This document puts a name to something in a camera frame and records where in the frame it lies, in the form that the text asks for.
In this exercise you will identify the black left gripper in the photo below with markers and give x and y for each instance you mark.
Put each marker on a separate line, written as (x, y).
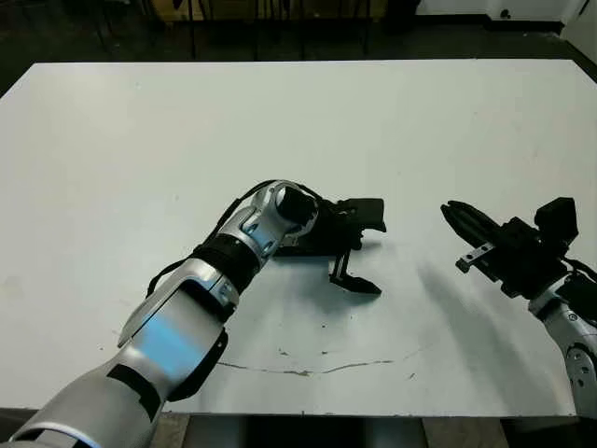
(336, 228)

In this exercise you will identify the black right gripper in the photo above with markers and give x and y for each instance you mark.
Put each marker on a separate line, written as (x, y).
(522, 266)

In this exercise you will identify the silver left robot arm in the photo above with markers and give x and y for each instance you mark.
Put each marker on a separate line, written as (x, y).
(163, 345)

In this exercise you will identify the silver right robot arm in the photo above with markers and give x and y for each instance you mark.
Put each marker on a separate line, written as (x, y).
(578, 350)

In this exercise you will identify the dark robot torso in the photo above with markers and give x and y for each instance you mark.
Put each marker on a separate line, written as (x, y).
(303, 434)

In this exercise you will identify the small black round object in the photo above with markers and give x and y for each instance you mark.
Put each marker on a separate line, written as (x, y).
(503, 14)

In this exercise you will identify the black waste bin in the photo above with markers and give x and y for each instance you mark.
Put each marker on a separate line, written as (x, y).
(402, 14)

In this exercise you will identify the white cabinet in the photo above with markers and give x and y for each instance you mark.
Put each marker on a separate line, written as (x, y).
(583, 18)

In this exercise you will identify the yellow wooden board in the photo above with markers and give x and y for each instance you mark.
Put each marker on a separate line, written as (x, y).
(168, 11)

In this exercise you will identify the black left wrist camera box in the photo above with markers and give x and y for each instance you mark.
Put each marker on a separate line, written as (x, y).
(368, 209)

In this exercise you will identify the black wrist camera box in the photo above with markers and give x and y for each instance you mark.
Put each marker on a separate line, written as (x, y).
(368, 209)
(557, 219)

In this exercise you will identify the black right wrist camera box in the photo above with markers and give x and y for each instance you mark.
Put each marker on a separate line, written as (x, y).
(557, 219)

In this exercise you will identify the black metal chair frame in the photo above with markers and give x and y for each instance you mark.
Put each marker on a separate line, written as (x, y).
(192, 42)

